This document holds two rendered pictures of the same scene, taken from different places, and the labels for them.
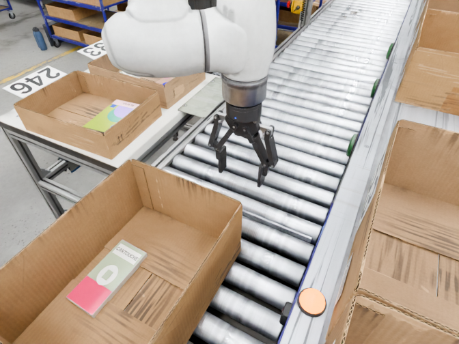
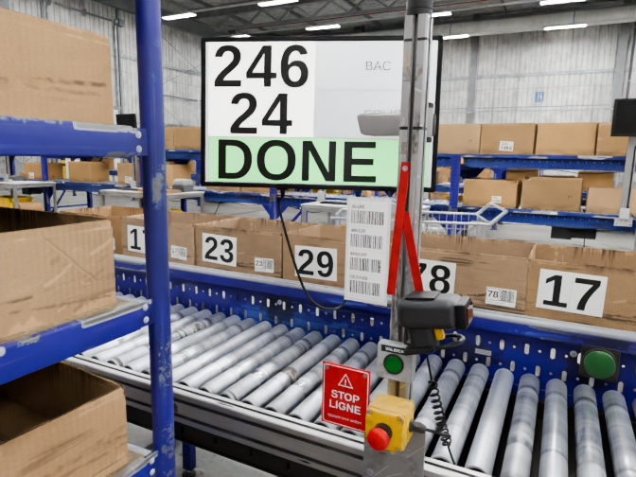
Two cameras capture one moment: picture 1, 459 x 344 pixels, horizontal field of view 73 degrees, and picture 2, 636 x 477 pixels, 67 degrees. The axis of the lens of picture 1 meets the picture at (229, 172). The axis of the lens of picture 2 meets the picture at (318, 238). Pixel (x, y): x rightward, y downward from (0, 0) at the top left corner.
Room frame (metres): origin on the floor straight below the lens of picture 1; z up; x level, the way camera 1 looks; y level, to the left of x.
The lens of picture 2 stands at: (2.17, 0.40, 1.32)
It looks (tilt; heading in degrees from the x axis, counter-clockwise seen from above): 10 degrees down; 268
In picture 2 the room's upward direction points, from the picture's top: 1 degrees clockwise
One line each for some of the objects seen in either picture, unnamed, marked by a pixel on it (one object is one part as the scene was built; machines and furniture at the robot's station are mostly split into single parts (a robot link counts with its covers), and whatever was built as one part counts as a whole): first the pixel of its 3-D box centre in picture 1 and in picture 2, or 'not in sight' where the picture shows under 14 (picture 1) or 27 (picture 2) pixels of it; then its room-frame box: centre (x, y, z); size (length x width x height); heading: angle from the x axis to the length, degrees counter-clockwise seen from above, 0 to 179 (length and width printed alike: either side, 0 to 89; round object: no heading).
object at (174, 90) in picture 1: (149, 72); not in sight; (1.24, 0.34, 0.80); 0.38 x 0.28 x 0.10; 62
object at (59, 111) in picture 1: (91, 110); not in sight; (0.94, 0.48, 0.80); 0.38 x 0.28 x 0.10; 65
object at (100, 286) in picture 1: (109, 275); not in sight; (0.34, 0.26, 0.76); 0.16 x 0.07 x 0.02; 150
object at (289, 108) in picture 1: (296, 112); not in sight; (1.04, -0.26, 0.72); 0.52 x 0.05 x 0.05; 62
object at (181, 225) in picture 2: not in sight; (181, 236); (2.71, -1.67, 0.96); 0.39 x 0.29 x 0.17; 152
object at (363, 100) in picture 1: (311, 90); not in sight; (1.21, -0.35, 0.72); 0.52 x 0.05 x 0.05; 62
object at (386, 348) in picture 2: not in sight; (396, 361); (2.00, -0.43, 0.95); 0.07 x 0.03 x 0.07; 152
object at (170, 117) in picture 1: (145, 81); not in sight; (1.27, 0.37, 0.74); 1.00 x 0.58 x 0.03; 153
